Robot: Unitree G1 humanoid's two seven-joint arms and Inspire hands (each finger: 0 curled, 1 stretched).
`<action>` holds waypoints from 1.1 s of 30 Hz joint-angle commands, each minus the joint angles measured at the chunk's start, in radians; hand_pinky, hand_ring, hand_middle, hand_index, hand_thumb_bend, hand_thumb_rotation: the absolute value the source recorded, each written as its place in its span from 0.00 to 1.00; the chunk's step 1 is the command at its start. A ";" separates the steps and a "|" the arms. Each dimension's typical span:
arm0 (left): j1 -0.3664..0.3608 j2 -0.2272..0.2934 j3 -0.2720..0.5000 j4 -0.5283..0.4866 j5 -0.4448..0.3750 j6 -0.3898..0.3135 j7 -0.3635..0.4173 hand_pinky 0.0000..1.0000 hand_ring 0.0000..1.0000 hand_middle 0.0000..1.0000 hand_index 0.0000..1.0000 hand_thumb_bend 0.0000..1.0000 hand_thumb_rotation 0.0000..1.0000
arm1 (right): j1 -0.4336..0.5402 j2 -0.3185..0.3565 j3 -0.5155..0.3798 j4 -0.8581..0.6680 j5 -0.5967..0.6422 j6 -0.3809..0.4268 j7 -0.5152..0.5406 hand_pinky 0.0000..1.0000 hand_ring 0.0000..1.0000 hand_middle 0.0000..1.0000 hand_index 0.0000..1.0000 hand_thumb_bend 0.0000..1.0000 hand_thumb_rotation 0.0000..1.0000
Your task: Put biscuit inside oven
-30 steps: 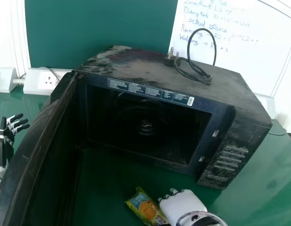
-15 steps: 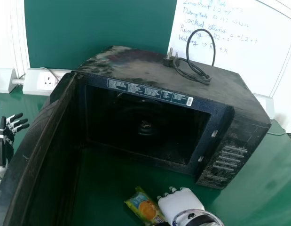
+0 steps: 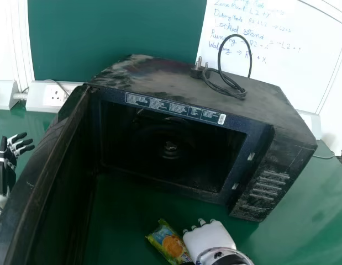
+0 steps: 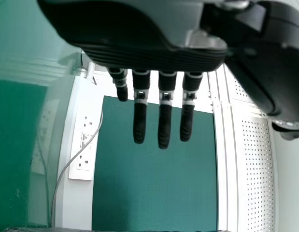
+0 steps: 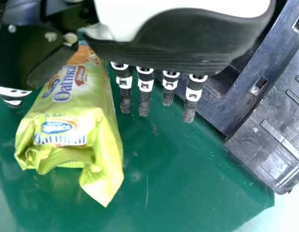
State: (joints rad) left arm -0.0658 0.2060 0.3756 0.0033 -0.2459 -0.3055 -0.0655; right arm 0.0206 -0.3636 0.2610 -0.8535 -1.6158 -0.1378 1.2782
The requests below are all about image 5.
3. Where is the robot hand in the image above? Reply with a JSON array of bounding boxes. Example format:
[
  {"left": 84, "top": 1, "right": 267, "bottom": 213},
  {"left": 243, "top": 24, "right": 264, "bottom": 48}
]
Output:
[{"left": 0, "top": 0, "right": 277, "bottom": 123}]

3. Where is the black oven with glass door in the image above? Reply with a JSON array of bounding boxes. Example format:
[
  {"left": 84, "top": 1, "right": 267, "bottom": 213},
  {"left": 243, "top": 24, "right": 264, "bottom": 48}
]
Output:
[{"left": 173, "top": 0, "right": 299, "bottom": 195}]

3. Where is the yellow-green biscuit packet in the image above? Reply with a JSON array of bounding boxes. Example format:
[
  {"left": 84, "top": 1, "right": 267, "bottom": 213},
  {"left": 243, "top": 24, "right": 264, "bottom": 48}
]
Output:
[{"left": 14, "top": 41, "right": 125, "bottom": 208}]

